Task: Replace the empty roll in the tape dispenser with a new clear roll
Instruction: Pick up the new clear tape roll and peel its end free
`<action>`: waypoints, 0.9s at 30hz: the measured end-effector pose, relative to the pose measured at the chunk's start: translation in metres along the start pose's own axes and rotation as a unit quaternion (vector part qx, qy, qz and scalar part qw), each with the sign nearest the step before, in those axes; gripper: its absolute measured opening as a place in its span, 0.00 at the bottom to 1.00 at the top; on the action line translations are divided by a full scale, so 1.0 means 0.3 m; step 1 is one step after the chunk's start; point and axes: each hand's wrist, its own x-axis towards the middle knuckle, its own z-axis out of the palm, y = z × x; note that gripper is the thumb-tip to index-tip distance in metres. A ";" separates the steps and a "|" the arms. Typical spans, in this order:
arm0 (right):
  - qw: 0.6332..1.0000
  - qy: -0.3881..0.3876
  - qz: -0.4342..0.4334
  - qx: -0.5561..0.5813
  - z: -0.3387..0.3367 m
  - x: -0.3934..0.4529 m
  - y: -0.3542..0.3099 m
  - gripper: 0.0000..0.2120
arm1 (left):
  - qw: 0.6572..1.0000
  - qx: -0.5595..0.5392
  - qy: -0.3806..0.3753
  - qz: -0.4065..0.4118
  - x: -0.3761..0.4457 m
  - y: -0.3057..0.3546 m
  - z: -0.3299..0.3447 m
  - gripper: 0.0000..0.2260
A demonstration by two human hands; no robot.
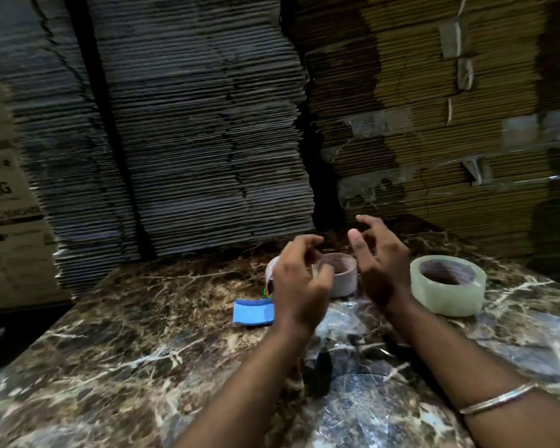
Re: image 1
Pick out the person's left hand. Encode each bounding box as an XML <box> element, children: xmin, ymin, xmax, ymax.
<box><xmin>272</xmin><ymin>234</ymin><xmax>337</xmax><ymax>337</ymax></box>

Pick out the person's right forearm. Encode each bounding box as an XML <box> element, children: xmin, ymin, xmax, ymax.
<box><xmin>386</xmin><ymin>296</ymin><xmax>560</xmax><ymax>448</ymax></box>

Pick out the white packing strap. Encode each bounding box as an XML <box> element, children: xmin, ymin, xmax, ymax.
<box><xmin>439</xmin><ymin>0</ymin><xmax>477</xmax><ymax>127</ymax></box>

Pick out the blue paper card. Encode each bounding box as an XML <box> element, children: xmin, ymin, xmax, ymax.
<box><xmin>233</xmin><ymin>299</ymin><xmax>276</xmax><ymax>326</ymax></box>

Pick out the tall grey flat cardboard stack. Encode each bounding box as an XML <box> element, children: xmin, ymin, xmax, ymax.
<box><xmin>0</xmin><ymin>0</ymin><xmax>141</xmax><ymax>296</ymax></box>

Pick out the person's right hand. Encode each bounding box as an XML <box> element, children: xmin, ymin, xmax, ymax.
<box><xmin>348</xmin><ymin>214</ymin><xmax>418</xmax><ymax>319</ymax></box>

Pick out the wide grey flat cardboard stack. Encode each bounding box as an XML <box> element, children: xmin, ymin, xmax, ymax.
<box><xmin>86</xmin><ymin>0</ymin><xmax>316</xmax><ymax>258</ymax></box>

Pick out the crumpled clear plastic sheet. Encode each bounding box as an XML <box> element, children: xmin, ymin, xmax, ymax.
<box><xmin>303</xmin><ymin>303</ymin><xmax>477</xmax><ymax>448</ymax></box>

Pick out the silver metal bracelet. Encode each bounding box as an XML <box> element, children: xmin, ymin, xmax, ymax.
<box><xmin>458</xmin><ymin>381</ymin><xmax>540</xmax><ymax>416</ymax></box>

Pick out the clear plastic wrap piece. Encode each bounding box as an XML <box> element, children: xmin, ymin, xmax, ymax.
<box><xmin>476</xmin><ymin>312</ymin><xmax>560</xmax><ymax>397</ymax></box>

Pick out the white tape roll green core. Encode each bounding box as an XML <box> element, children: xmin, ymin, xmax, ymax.
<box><xmin>264</xmin><ymin>255</ymin><xmax>282</xmax><ymax>298</ymax></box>

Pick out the white printed cardboard box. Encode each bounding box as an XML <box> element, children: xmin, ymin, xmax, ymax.
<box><xmin>0</xmin><ymin>65</ymin><xmax>73</xmax><ymax>310</ymax></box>

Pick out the small white tape roll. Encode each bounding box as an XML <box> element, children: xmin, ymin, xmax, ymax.
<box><xmin>312</xmin><ymin>253</ymin><xmax>358</xmax><ymax>298</ymax></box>

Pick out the large clear tape roll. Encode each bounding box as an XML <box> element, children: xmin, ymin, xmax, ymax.
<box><xmin>410</xmin><ymin>255</ymin><xmax>488</xmax><ymax>318</ymax></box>

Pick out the brown flat cardboard stack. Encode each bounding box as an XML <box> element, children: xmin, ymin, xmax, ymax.
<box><xmin>280</xmin><ymin>0</ymin><xmax>560</xmax><ymax>285</ymax></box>

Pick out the person's left forearm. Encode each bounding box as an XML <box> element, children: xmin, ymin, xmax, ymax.
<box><xmin>172</xmin><ymin>317</ymin><xmax>319</xmax><ymax>448</ymax></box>

